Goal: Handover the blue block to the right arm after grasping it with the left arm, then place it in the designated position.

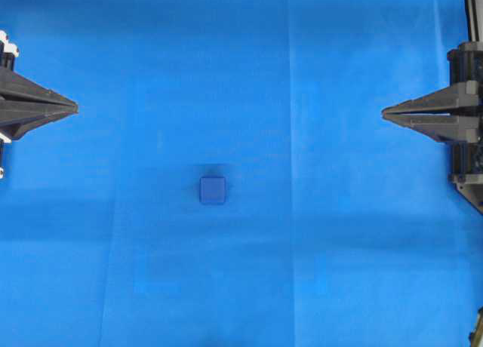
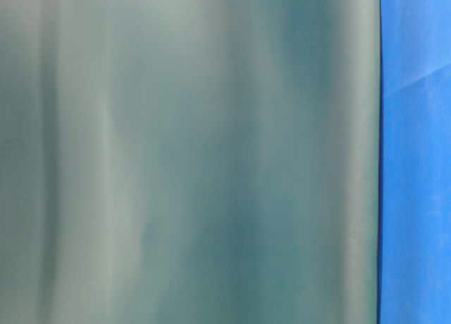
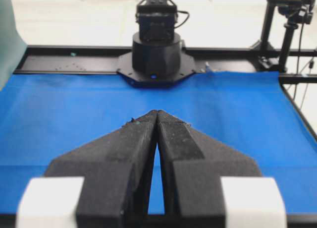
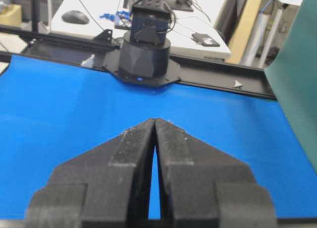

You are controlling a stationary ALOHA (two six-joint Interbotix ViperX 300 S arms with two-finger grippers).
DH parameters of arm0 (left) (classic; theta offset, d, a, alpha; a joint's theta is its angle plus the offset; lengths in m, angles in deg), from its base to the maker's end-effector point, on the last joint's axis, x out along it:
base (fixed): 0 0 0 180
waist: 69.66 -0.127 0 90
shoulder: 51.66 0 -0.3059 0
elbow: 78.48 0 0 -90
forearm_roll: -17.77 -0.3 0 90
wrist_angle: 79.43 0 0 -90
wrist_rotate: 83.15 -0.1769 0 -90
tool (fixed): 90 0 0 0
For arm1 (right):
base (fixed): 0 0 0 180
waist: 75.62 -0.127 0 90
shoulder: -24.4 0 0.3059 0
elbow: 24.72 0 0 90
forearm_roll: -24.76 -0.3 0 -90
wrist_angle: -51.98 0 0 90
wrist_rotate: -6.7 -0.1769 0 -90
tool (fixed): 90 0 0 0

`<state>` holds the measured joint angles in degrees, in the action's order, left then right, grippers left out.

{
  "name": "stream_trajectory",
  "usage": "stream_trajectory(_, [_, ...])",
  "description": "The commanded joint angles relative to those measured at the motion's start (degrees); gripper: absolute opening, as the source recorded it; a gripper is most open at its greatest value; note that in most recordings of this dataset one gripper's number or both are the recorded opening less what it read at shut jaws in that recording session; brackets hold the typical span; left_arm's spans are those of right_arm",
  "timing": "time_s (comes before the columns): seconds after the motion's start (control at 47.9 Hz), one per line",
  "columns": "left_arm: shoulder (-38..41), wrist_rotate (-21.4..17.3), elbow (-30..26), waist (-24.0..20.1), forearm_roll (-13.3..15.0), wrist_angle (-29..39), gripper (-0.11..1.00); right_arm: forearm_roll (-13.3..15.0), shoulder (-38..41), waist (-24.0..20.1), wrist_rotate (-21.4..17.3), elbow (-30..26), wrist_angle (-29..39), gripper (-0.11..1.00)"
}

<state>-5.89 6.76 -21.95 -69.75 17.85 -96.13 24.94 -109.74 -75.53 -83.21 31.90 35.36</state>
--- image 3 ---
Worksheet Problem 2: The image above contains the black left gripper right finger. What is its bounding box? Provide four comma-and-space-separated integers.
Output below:
157, 111, 262, 228

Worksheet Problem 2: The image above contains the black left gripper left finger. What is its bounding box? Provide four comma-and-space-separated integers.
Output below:
45, 110, 158, 228

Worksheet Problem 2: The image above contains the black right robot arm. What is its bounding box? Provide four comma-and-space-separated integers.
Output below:
117, 0, 196, 87

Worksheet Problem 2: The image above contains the teal sheet at left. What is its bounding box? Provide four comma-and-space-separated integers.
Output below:
0, 0, 27, 88

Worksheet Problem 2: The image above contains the black aluminium table frame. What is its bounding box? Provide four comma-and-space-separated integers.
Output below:
13, 46, 317, 149

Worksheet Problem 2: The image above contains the black hanging cable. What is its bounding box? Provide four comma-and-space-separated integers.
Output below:
292, 14, 312, 110

